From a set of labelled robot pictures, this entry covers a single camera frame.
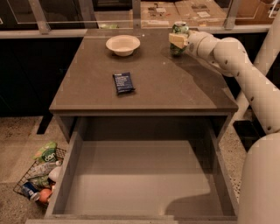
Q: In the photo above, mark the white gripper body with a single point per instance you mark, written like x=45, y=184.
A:
x=192, y=43

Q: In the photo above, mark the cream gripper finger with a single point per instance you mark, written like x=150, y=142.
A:
x=179, y=40

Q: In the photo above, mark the green soda can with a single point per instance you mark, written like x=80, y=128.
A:
x=179, y=27

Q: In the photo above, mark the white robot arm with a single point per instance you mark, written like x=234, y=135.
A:
x=259, y=201

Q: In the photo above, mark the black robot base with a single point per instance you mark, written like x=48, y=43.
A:
x=248, y=132

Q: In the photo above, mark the grey cabinet with top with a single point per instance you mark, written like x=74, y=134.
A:
x=164, y=85

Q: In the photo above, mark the open grey top drawer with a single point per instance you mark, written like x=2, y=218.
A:
x=142, y=170

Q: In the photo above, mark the blue soda can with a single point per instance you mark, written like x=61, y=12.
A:
x=29, y=191

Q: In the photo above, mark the flattened cardboard boxes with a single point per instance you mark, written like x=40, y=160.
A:
x=193, y=12

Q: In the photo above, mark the white paper bowl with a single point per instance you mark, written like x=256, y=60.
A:
x=123, y=45

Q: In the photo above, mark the brown cardboard box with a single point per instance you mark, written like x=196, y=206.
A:
x=254, y=12

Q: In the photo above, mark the dark blue snack packet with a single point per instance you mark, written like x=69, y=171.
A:
x=123, y=83

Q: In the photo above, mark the green chip bag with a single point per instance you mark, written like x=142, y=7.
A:
x=46, y=153

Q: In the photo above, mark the white round object in basket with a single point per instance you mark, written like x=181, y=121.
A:
x=54, y=174

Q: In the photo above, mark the clear plastic water bottle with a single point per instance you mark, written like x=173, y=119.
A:
x=44, y=169

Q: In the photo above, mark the orange fruit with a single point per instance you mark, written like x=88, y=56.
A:
x=45, y=195

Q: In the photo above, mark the black wire basket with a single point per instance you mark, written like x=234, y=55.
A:
x=41, y=182

